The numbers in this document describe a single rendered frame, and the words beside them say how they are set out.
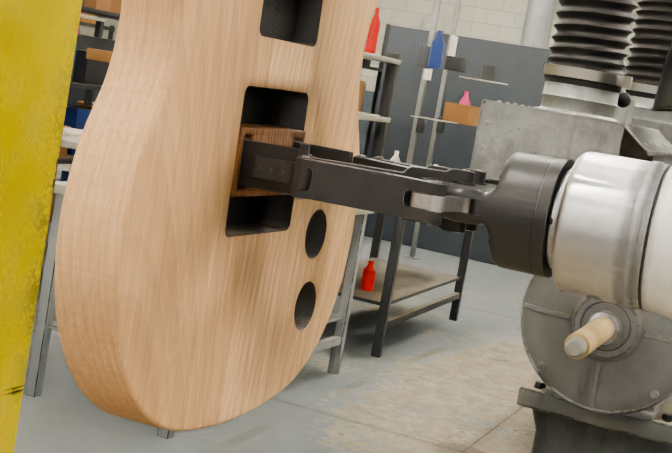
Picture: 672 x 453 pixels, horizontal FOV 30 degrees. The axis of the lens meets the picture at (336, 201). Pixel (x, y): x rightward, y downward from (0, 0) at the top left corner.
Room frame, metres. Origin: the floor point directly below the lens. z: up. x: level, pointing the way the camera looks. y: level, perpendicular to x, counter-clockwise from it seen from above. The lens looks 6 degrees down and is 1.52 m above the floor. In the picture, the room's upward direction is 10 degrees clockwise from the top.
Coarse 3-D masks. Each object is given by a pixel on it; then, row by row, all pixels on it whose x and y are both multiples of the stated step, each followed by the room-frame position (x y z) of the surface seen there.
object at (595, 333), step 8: (600, 320) 1.65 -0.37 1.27; (608, 320) 1.67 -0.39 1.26; (584, 328) 1.56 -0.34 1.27; (592, 328) 1.58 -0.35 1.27; (600, 328) 1.60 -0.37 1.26; (608, 328) 1.64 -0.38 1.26; (568, 336) 1.52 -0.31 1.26; (576, 336) 1.52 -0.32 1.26; (584, 336) 1.52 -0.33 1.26; (592, 336) 1.54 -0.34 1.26; (600, 336) 1.58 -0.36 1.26; (608, 336) 1.64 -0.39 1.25; (592, 344) 1.53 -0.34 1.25; (600, 344) 1.59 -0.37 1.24
